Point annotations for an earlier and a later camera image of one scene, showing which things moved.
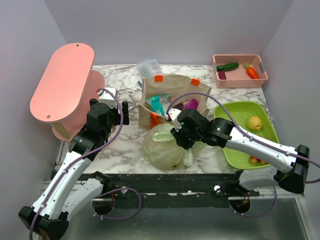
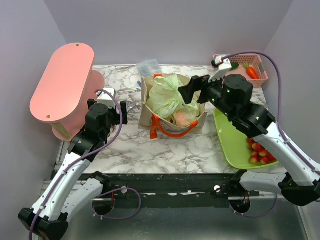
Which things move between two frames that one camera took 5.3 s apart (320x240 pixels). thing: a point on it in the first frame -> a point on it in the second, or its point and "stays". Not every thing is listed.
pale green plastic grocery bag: [161, 149] -> [165, 99]
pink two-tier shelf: [65, 89] stays
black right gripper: [185, 144] -> [196, 84]
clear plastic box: [149, 68] stays
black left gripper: [125, 105] stays
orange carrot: [250, 71] stays
